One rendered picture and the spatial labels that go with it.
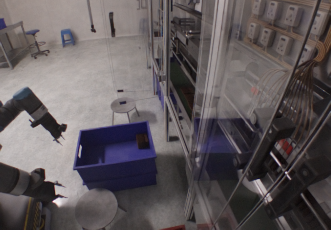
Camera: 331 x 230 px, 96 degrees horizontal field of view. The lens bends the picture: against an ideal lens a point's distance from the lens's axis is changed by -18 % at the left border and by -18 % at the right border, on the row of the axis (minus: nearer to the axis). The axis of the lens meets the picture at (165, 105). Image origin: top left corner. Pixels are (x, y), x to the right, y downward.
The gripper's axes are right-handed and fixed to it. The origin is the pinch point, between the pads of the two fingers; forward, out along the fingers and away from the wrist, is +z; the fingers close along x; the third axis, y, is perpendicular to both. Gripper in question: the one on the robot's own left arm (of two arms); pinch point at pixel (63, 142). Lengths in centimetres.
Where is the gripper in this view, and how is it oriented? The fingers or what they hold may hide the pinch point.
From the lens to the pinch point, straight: 114.1
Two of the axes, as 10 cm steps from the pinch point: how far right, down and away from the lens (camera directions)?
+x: -1.7, -4.9, 8.5
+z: 4.1, 7.5, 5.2
